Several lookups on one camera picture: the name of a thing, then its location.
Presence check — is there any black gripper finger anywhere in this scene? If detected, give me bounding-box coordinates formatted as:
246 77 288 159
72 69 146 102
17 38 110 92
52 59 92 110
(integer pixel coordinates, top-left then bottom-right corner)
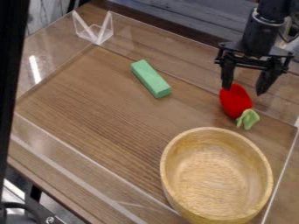
220 58 236 90
256 62 283 95

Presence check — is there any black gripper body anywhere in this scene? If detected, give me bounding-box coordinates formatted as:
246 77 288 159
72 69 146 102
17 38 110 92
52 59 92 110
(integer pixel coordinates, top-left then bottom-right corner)
215 41 295 72

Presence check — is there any red plush strawberry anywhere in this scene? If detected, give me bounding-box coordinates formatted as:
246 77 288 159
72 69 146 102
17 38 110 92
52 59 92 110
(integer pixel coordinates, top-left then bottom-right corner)
219 84 260 130

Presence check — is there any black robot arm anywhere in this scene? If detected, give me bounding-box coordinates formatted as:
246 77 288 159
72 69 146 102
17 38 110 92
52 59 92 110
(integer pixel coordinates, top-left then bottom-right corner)
215 0 299 95

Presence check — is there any green rectangular block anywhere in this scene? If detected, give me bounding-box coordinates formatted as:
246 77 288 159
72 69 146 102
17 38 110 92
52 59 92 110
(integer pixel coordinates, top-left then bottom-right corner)
131 59 172 99

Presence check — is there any wooden bowl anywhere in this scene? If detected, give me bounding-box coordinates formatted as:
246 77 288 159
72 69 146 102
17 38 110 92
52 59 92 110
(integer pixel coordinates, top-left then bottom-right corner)
160 127 274 224

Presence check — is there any clear acrylic corner bracket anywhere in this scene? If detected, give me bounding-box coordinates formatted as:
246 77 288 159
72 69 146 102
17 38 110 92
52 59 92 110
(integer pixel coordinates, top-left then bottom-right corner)
71 11 114 46

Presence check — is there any black cable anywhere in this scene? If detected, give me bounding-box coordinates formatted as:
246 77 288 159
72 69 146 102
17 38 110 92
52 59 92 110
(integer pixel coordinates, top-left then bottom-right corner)
0 200 40 224

